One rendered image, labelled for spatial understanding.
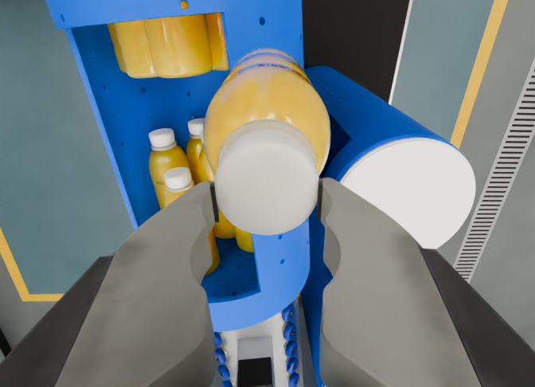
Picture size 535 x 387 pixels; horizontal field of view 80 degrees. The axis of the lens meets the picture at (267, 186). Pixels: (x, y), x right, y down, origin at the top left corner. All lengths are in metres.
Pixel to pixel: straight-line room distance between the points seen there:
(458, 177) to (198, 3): 0.53
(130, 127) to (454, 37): 1.53
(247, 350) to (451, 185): 0.68
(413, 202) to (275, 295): 0.33
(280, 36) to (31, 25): 1.51
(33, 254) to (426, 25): 2.40
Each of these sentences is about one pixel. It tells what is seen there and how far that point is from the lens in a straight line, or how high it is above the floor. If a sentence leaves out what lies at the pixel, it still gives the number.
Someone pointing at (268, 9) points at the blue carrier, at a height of 1.20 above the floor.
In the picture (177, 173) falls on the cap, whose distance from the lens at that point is 0.51.
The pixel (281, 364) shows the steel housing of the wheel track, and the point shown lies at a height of 0.93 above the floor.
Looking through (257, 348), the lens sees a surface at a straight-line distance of 1.01.
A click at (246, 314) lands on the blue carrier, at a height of 1.23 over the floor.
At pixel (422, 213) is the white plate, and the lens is 0.69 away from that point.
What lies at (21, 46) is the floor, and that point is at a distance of 1.83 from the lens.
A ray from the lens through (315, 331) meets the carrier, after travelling 1.13.
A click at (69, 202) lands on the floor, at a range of 2.04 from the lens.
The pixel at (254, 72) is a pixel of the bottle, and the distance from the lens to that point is 0.16.
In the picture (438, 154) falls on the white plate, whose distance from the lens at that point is 0.64.
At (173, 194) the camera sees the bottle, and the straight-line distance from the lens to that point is 0.51.
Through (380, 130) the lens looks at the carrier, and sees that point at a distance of 0.64.
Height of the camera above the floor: 1.55
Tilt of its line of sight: 62 degrees down
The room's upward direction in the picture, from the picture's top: 174 degrees clockwise
